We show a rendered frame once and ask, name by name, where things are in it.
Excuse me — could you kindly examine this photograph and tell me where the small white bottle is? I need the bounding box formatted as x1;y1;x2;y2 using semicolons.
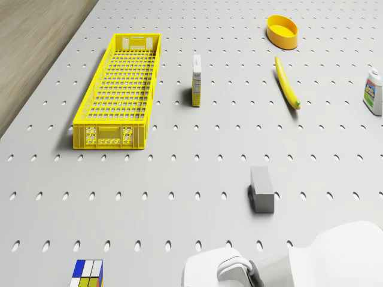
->
362;68;383;117

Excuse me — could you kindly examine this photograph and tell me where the yellow basket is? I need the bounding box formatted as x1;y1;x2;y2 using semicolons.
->
72;32;163;150

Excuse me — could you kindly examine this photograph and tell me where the grey cube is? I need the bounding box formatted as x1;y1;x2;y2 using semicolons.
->
247;166;275;214

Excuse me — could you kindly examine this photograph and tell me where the banana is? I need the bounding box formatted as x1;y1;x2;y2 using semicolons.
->
274;56;302;111

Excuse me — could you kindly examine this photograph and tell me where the yellow bowl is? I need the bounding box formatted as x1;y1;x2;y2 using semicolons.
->
266;14;299;50

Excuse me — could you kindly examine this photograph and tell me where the yellow and white carton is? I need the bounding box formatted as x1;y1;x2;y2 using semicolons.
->
191;54;203;108

